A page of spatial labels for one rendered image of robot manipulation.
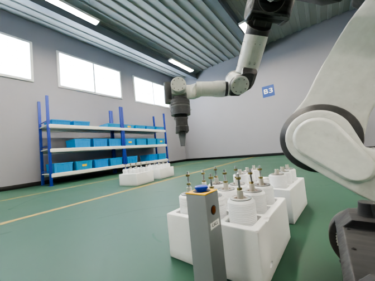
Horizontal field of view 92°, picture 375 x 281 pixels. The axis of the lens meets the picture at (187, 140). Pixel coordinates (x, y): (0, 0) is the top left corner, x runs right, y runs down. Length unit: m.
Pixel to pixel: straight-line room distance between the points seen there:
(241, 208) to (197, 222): 0.18
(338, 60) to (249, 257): 0.57
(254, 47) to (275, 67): 6.69
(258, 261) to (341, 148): 0.41
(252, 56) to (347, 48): 0.40
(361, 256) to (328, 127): 0.28
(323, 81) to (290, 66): 6.93
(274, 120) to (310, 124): 6.70
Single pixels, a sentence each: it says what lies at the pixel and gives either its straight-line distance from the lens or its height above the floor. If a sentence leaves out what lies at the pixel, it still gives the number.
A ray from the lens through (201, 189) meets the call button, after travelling 0.55.
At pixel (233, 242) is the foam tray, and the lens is 0.69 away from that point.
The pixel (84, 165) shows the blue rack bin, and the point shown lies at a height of 0.35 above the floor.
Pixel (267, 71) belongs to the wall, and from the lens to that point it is 7.55.
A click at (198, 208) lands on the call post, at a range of 0.55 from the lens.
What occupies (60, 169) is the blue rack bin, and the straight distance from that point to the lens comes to 4.93.
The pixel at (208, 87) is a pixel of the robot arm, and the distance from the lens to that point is 0.83.
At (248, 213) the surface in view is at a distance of 0.68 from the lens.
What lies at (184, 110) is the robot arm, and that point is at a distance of 0.79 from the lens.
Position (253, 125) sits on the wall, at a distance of 7.29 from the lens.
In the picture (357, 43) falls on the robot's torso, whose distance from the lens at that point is 0.50.
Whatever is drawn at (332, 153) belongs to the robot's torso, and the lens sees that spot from 0.43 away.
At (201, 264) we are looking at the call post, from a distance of 0.62.
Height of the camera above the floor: 0.44
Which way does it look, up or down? 3 degrees up
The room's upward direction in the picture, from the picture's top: 6 degrees counter-clockwise
